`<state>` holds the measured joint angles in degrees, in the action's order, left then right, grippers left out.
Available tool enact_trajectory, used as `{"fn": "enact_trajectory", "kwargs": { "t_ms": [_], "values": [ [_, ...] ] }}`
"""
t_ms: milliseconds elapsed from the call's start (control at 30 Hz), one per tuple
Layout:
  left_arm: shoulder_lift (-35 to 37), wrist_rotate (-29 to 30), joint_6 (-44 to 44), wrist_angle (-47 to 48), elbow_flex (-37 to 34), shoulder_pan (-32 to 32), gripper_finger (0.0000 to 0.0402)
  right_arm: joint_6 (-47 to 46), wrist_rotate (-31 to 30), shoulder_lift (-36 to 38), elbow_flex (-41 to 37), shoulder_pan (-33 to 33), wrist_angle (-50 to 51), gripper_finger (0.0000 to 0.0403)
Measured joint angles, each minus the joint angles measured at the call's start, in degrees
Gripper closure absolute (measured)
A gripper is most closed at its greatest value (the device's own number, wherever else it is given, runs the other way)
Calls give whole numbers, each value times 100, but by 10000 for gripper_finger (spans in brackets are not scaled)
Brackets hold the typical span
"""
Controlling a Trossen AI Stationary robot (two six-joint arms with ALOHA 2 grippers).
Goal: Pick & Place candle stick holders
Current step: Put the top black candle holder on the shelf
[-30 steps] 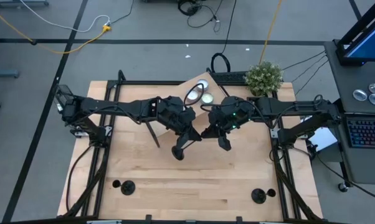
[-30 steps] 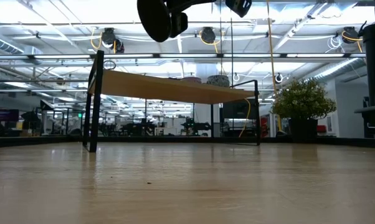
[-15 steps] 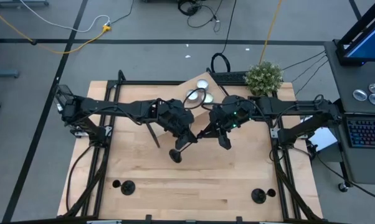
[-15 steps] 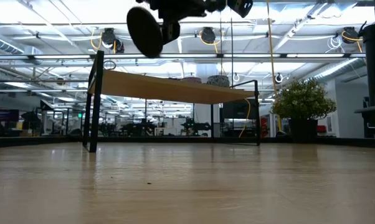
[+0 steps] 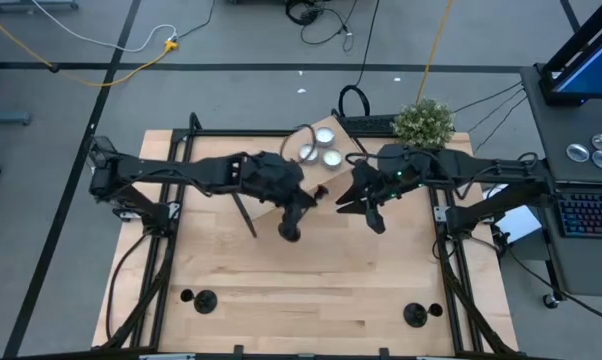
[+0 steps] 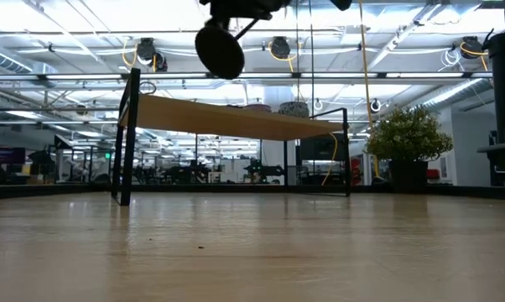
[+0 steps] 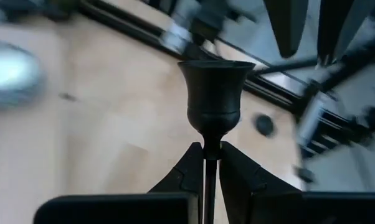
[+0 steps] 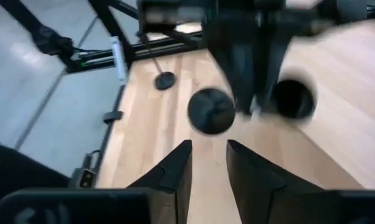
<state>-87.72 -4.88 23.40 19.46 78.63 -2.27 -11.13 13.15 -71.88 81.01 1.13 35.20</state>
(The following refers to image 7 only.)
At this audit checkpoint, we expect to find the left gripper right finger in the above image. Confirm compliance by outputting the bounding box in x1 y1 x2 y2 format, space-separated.
219 141 375 224

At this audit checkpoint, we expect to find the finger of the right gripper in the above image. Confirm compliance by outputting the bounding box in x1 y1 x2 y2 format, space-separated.
263 0 310 59
317 0 358 65

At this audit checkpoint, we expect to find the black metal candlestick holder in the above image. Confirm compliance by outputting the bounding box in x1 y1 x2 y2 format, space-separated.
177 59 257 224

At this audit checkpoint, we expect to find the patterned candle tin cream wax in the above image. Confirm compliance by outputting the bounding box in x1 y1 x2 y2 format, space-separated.
0 41 47 110

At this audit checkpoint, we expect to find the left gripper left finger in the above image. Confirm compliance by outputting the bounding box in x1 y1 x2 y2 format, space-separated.
33 141 205 224

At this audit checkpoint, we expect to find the black aluminium table frame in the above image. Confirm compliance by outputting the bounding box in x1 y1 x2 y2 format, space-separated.
78 0 303 113

